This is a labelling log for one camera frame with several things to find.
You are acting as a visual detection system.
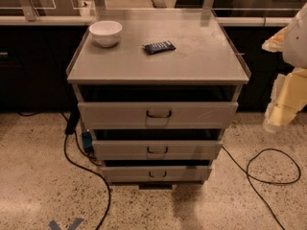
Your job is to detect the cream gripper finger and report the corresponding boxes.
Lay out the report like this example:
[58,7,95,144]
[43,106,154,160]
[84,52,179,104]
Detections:
[262,27,287,53]
[263,68,307,132]

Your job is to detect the grey top drawer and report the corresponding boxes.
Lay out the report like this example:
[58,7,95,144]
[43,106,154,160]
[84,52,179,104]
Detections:
[78,102,238,129]

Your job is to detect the grey drawer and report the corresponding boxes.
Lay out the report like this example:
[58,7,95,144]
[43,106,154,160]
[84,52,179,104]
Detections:
[93,140,223,160]
[102,166,212,183]
[78,102,238,129]

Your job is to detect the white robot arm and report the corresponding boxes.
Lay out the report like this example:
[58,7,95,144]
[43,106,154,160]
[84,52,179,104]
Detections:
[262,4,307,132]

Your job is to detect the grey drawer cabinet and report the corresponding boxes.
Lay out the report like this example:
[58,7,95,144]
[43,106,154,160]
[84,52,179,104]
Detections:
[67,9,250,187]

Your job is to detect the grey bottom drawer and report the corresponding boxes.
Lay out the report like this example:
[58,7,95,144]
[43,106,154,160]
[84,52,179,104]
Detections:
[102,166,212,183]

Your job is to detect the grey middle drawer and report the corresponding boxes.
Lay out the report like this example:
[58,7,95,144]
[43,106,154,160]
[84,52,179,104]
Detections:
[93,140,223,160]

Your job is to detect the dark blue snack bar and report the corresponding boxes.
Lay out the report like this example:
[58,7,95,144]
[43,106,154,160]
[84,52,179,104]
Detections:
[143,40,176,55]

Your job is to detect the white ceramic bowl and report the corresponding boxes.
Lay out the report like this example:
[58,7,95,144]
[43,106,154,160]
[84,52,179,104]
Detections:
[89,20,123,47]

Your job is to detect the blue power adapter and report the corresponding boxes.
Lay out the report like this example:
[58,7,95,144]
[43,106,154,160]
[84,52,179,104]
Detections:
[82,131,93,152]

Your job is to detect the black power strip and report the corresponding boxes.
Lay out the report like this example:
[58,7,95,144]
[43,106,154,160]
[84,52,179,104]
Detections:
[65,109,80,135]

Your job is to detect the black cable on right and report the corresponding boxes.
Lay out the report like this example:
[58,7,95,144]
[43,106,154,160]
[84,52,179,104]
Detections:
[222,146,302,230]

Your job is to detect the black cable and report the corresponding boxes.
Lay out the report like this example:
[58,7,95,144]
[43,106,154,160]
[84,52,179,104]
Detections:
[222,146,302,230]
[16,110,112,230]

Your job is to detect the black cable on left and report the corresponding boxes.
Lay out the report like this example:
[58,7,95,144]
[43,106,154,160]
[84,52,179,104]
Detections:
[16,110,112,230]

